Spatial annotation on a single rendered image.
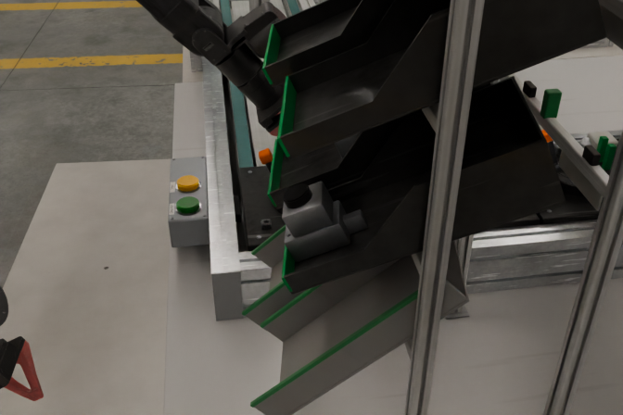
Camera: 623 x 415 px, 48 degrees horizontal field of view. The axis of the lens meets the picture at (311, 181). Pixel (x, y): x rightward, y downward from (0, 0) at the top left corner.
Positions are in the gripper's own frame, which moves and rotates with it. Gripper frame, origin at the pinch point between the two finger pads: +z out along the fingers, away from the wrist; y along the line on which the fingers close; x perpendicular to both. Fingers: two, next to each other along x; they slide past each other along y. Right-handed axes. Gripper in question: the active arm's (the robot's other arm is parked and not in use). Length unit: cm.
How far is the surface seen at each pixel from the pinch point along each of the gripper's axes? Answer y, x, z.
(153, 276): -4.2, 37.0, 1.6
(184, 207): 0.2, 25.0, -3.2
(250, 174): 9.2, 15.6, 4.7
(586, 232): -15.2, -26.3, 39.2
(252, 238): -10.1, 16.4, 3.8
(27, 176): 173, 148, 25
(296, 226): -43.4, -3.3, -15.6
